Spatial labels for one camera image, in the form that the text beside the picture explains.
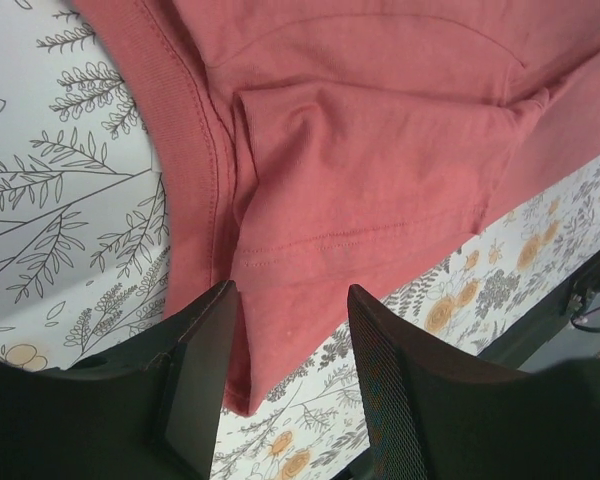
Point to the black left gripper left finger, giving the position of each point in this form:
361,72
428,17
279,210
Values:
146,408

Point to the salmon pink t shirt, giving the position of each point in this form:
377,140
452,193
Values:
310,145

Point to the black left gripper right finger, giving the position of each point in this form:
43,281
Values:
435,412

